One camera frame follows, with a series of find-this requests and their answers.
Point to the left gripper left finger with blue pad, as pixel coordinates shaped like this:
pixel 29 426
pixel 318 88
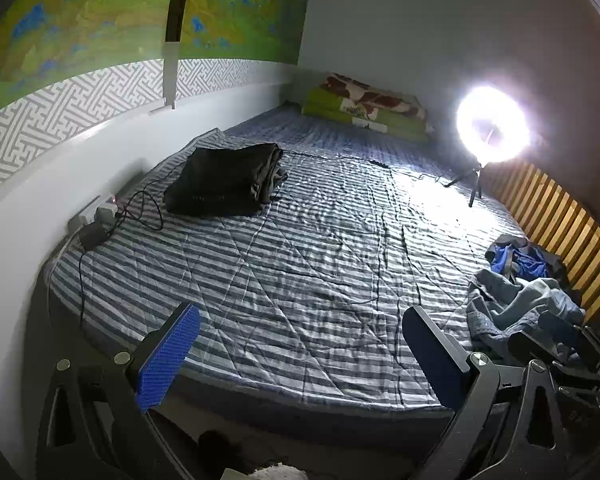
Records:
pixel 96 424

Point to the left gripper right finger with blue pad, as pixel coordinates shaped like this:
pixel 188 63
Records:
pixel 506 421

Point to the light blue denim jeans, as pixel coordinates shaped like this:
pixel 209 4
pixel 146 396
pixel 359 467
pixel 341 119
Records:
pixel 496 309

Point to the black yellow sweater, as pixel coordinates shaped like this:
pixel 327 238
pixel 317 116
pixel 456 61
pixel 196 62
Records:
pixel 220 182

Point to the blue grey garment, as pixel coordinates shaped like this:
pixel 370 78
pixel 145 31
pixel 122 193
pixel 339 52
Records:
pixel 516 257

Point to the black power adapter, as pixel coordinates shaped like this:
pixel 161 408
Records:
pixel 92 235

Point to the blue striped bed quilt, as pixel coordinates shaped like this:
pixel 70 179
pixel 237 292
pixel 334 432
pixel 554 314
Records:
pixel 302 303

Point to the white power strip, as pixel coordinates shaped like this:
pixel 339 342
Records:
pixel 103 208

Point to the black tripod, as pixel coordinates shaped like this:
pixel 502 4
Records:
pixel 474 177

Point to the ring light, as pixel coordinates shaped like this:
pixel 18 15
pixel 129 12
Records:
pixel 491 125

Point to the green map wall poster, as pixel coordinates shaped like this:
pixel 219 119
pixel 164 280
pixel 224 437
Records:
pixel 44 41

